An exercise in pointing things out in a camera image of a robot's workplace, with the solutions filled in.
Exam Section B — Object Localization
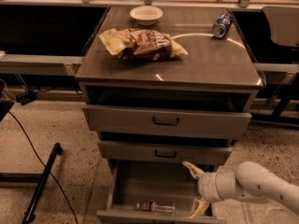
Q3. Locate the black power adapter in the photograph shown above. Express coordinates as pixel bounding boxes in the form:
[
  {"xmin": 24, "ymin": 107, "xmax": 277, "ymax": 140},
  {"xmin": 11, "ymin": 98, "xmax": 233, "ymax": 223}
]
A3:
[{"xmin": 16, "ymin": 91, "xmax": 37, "ymax": 105}]

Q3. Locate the white bowl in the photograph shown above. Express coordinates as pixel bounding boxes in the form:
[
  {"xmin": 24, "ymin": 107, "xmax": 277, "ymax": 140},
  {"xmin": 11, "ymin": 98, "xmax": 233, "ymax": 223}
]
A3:
[{"xmin": 130, "ymin": 6, "xmax": 164, "ymax": 26}]

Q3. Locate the clear plastic water bottle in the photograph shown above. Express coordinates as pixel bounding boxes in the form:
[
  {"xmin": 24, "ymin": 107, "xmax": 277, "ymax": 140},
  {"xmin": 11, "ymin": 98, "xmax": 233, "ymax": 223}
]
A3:
[{"xmin": 135, "ymin": 201, "xmax": 176, "ymax": 215}]

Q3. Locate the blue soda can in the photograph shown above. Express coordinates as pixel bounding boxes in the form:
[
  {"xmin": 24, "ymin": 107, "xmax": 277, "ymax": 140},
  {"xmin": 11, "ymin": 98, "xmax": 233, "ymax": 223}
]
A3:
[{"xmin": 212, "ymin": 12, "xmax": 234, "ymax": 38}]

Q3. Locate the black cable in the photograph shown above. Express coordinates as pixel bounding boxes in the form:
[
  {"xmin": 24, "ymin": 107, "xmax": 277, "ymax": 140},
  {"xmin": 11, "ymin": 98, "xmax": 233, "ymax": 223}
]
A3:
[{"xmin": 7, "ymin": 110, "xmax": 78, "ymax": 224}]

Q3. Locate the black stand leg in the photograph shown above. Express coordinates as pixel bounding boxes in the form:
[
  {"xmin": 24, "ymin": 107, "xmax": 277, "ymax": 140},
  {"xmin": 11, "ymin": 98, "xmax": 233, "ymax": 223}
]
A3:
[{"xmin": 22, "ymin": 143, "xmax": 63, "ymax": 224}]

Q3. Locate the brown yellow chip bag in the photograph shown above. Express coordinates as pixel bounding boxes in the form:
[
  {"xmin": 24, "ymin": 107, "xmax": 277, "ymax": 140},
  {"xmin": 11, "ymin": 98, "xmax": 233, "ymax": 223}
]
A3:
[{"xmin": 99, "ymin": 28, "xmax": 188, "ymax": 62}]

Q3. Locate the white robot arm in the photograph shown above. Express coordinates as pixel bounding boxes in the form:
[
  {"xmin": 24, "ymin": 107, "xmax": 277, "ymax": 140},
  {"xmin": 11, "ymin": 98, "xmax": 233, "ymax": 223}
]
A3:
[{"xmin": 182, "ymin": 161, "xmax": 299, "ymax": 219}]

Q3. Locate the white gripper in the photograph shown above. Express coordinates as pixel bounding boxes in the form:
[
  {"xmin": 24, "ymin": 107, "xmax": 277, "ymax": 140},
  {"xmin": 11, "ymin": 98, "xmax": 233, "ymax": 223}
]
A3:
[{"xmin": 182, "ymin": 161, "xmax": 222, "ymax": 219}]

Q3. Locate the grey drawer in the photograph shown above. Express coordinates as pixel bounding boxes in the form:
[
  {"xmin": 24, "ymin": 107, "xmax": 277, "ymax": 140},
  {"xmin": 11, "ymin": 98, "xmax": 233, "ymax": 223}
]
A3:
[
  {"xmin": 97, "ymin": 161, "xmax": 227, "ymax": 224},
  {"xmin": 82, "ymin": 105, "xmax": 251, "ymax": 140},
  {"xmin": 98, "ymin": 140, "xmax": 232, "ymax": 165}
]

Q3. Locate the bottom grey drawer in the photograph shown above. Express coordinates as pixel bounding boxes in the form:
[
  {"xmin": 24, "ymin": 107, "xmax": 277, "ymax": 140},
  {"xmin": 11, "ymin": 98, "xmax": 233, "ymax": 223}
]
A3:
[{"xmin": 97, "ymin": 161, "xmax": 227, "ymax": 224}]

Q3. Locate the middle grey drawer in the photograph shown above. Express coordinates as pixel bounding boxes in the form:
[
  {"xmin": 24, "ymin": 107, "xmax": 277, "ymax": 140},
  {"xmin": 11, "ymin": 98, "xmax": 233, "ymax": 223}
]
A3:
[{"xmin": 98, "ymin": 140, "xmax": 232, "ymax": 165}]

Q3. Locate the grey drawer cabinet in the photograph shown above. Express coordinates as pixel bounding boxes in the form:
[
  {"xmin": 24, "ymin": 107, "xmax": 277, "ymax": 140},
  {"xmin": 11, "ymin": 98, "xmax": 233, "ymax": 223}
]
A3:
[{"xmin": 74, "ymin": 5, "xmax": 263, "ymax": 224}]

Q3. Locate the top grey drawer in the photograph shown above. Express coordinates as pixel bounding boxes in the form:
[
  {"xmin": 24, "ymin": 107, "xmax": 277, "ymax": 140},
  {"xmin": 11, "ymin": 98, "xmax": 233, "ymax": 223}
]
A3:
[{"xmin": 82, "ymin": 105, "xmax": 251, "ymax": 140}]

